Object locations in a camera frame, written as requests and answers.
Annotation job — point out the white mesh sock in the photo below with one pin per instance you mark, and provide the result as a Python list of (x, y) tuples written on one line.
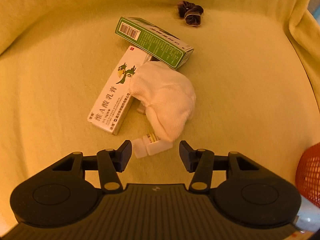
[(167, 95)]

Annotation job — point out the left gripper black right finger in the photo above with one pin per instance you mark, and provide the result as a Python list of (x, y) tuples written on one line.
[(241, 190)]

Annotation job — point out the green white medicine box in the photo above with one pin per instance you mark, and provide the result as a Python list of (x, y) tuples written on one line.
[(154, 40)]

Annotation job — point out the small white medicine bottle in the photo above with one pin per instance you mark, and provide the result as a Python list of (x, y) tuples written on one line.
[(149, 145)]

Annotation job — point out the white bird ointment box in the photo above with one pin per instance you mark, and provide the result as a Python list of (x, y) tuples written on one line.
[(114, 101)]

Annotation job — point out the yellow sofa cover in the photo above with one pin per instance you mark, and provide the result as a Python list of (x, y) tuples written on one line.
[(255, 71)]

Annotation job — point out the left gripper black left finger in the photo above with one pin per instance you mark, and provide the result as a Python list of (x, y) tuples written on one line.
[(70, 189)]

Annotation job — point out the dark brown hair scrunchie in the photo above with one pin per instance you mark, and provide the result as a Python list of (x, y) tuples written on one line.
[(191, 13)]

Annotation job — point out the orange mesh waste basket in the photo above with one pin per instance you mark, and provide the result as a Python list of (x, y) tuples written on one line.
[(307, 174)]

